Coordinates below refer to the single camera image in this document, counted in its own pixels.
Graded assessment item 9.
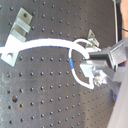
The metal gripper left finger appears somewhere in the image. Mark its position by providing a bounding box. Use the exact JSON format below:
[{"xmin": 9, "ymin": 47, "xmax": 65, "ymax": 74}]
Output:
[{"xmin": 80, "ymin": 64, "xmax": 107, "ymax": 85}]

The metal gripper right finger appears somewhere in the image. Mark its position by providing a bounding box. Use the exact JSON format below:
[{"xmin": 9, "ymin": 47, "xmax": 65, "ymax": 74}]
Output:
[{"xmin": 89, "ymin": 47, "xmax": 111, "ymax": 64}]

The white cable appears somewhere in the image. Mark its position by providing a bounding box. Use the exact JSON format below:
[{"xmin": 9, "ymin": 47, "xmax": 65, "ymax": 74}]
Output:
[{"xmin": 0, "ymin": 38, "xmax": 95, "ymax": 90}]

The black perforated breadboard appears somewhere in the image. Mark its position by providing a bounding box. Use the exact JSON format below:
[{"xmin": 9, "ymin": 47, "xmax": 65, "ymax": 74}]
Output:
[{"xmin": 0, "ymin": 0, "xmax": 115, "ymax": 128}]

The small metal clip bracket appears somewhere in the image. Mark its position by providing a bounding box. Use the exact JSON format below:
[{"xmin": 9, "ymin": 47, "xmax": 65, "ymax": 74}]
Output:
[{"xmin": 87, "ymin": 30, "xmax": 99, "ymax": 46}]

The metal cable clip bracket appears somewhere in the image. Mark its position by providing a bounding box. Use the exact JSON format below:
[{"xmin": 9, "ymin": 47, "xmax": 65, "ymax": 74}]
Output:
[{"xmin": 1, "ymin": 8, "xmax": 32, "ymax": 66}]

